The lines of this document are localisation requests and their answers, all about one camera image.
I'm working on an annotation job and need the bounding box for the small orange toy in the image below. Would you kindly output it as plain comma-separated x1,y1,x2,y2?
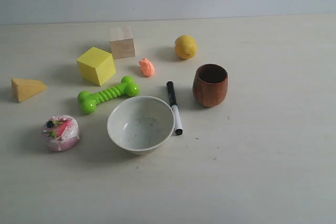
139,58,155,77

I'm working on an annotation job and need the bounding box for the black and white marker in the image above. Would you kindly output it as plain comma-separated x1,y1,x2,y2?
166,81,183,135

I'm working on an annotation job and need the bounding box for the white ceramic bowl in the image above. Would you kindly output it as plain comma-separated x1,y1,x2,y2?
107,96,175,155

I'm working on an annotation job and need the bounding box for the brown wooden cup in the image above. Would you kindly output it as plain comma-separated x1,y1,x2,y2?
192,63,228,108

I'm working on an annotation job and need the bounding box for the yellow lemon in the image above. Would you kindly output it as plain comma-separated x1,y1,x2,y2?
174,35,198,59

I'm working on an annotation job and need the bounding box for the plain wooden cube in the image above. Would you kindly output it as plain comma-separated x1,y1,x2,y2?
109,26,135,59

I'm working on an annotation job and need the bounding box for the yellow cube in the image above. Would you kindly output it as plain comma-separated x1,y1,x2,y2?
77,47,116,86

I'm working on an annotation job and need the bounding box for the green bone toy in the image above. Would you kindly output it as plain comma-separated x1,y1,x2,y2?
77,76,140,114

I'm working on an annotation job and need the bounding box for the pink strawberry cake squishy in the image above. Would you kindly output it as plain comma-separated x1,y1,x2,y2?
41,115,80,152

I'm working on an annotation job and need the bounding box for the yellow cheese wedge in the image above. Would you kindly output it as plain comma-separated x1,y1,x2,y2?
11,78,48,103

